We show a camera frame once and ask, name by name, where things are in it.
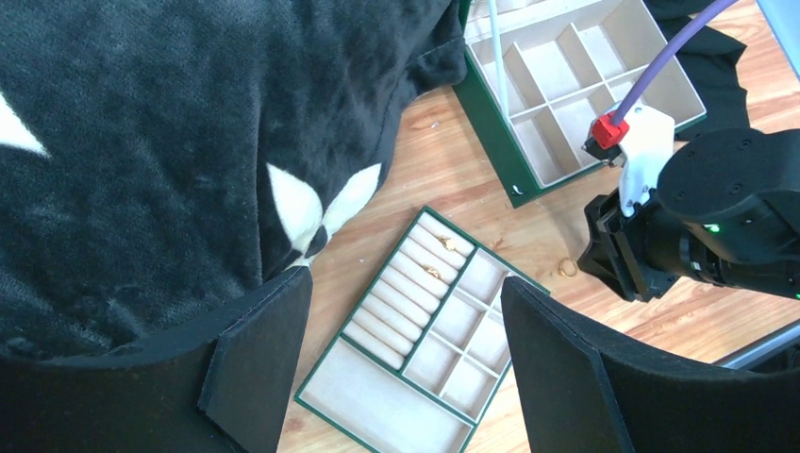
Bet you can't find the green jewelry box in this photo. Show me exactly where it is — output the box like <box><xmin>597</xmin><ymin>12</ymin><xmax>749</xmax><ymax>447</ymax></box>
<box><xmin>453</xmin><ymin>0</ymin><xmax>708</xmax><ymax>210</ymax></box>

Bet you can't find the black cloth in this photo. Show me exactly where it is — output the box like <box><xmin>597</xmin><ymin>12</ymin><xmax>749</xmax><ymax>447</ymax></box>
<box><xmin>644</xmin><ymin>0</ymin><xmax>750</xmax><ymax>142</ymax></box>

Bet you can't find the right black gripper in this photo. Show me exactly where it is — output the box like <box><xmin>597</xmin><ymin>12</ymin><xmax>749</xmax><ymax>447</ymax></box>
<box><xmin>577</xmin><ymin>128</ymin><xmax>799</xmax><ymax>302</ymax></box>

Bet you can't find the black blanket with beige flowers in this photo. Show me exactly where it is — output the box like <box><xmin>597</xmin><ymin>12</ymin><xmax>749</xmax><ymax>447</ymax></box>
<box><xmin>1</xmin><ymin>1</ymin><xmax>466</xmax><ymax>361</ymax></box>

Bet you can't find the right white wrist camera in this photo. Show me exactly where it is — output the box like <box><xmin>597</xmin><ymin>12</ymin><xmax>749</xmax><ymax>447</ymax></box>
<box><xmin>582</xmin><ymin>103</ymin><xmax>675</xmax><ymax>218</ymax></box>

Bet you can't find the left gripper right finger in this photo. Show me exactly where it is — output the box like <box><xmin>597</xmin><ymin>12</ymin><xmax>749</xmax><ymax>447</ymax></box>
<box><xmin>501</xmin><ymin>277</ymin><xmax>799</xmax><ymax>452</ymax></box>

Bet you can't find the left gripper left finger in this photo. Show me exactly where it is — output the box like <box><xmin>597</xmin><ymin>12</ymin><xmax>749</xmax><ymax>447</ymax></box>
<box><xmin>1</xmin><ymin>267</ymin><xmax>313</xmax><ymax>452</ymax></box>

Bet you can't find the green jewelry tray insert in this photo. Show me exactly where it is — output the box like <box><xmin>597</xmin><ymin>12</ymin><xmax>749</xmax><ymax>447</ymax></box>
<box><xmin>295</xmin><ymin>207</ymin><xmax>518</xmax><ymax>452</ymax></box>

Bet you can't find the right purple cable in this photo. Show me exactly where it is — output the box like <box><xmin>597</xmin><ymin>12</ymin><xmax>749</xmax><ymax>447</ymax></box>
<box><xmin>608</xmin><ymin>0</ymin><xmax>742</xmax><ymax>126</ymax></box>

